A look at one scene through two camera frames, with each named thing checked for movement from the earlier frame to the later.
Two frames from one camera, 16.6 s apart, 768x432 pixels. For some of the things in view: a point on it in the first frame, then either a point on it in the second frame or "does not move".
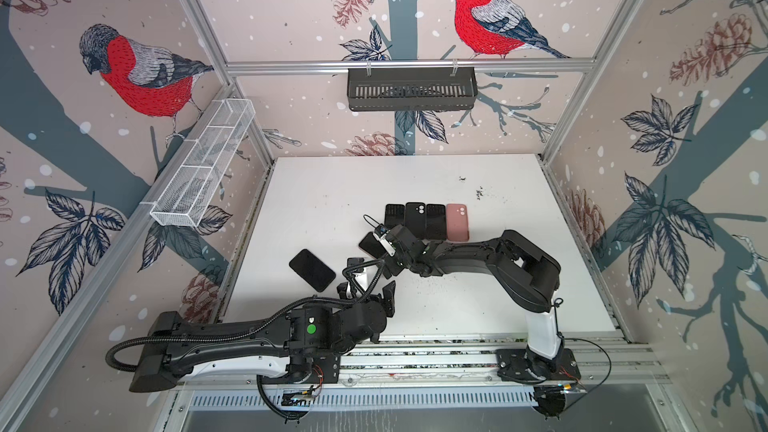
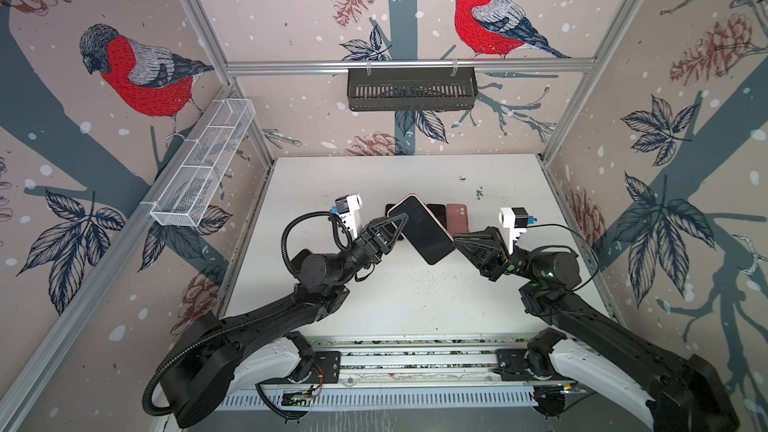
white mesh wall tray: x=198 y=165 does not move
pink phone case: x=457 y=226 does not move
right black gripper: x=393 y=266 → x=492 y=264
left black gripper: x=389 y=292 → x=368 y=248
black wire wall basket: x=412 y=88 does not move
